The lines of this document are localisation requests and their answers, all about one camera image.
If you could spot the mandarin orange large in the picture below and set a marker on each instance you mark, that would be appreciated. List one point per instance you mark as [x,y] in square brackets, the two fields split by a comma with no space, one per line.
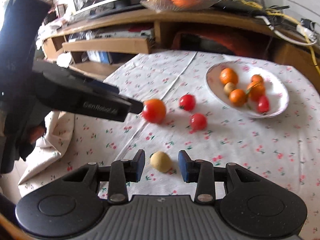
[228,75]

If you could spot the glass fruit dish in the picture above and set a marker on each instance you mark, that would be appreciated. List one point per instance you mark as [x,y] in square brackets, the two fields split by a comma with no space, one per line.
[168,5]

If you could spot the cherry print tablecloth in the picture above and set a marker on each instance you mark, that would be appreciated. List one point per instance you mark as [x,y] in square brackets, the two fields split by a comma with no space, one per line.
[284,149]

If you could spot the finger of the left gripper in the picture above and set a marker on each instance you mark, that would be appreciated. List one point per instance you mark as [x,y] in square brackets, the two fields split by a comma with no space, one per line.
[136,106]
[103,86]

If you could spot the mandarin orange with leaf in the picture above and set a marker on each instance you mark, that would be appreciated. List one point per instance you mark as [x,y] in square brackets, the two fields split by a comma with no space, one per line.
[255,90]

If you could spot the red cherry tomato round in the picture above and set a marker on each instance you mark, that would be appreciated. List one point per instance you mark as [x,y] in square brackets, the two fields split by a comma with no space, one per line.
[198,121]

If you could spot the large red tomato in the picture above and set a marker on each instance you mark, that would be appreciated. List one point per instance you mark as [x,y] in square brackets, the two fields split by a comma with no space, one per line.
[154,111]

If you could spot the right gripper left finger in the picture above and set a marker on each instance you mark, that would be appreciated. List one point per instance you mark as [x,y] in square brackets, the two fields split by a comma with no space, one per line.
[122,172]

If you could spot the small red cherry tomato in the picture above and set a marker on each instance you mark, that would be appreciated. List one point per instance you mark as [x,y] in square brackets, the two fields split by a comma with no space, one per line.
[263,105]

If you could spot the small brown kiwi fruit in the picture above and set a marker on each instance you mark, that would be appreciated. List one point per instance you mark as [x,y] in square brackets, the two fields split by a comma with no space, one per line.
[228,88]

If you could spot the white power strip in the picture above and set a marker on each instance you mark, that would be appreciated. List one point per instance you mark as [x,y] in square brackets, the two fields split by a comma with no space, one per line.
[306,32]

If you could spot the wooden tv cabinet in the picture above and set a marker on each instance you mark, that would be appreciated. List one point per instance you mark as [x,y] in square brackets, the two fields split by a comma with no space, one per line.
[244,36]

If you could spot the small yellow potato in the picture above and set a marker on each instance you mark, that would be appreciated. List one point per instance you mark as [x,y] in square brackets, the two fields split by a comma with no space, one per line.
[161,161]

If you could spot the small mandarin orange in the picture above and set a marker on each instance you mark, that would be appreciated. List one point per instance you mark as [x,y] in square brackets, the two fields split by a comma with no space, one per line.
[238,97]

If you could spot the mandarin orange with stem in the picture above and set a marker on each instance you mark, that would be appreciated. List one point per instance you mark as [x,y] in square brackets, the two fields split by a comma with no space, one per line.
[257,78]

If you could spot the white floral ceramic plate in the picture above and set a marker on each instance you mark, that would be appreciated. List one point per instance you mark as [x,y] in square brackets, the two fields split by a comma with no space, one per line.
[276,92]

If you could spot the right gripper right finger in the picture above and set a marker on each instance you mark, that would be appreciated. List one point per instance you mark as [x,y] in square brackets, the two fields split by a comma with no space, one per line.
[200,172]

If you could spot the black wifi router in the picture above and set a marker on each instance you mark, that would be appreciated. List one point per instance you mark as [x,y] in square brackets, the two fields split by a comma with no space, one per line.
[251,7]

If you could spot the black power adapter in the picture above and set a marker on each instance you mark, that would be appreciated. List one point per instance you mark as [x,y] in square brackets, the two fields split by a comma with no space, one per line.
[307,23]

